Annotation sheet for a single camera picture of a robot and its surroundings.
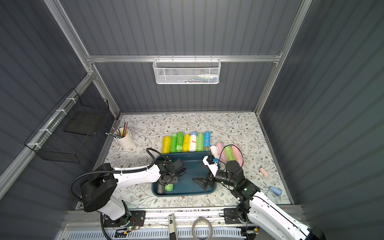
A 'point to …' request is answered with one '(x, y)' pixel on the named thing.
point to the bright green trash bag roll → (173, 144)
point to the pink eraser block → (263, 171)
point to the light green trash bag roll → (200, 142)
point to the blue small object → (275, 190)
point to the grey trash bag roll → (160, 188)
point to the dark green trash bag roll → (179, 142)
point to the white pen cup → (123, 137)
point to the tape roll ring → (211, 228)
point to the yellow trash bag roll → (186, 143)
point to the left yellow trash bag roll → (166, 141)
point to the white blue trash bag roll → (193, 141)
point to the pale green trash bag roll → (229, 153)
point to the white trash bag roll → (214, 151)
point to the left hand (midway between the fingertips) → (174, 181)
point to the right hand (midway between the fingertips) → (200, 171)
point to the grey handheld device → (172, 229)
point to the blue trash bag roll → (207, 141)
